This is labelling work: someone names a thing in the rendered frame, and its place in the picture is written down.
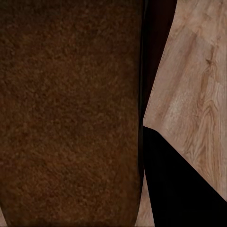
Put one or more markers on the sandal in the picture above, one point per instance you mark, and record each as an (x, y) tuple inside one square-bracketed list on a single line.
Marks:
[(75, 80)]

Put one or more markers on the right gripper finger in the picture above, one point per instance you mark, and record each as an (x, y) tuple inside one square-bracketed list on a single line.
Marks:
[(179, 195)]

